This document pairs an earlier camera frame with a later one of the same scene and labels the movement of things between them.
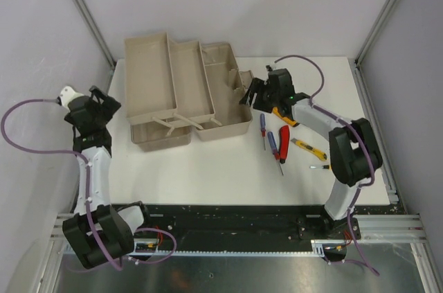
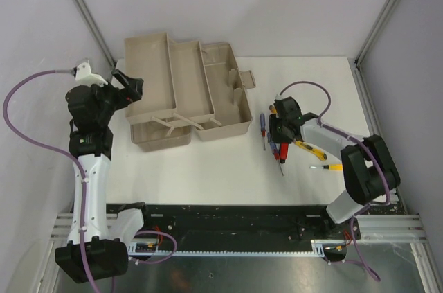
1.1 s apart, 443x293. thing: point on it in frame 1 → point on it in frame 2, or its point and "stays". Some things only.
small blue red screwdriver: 262,121 stays
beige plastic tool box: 174,89 stays
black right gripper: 257,86 → 273,120
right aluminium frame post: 359,73 stays
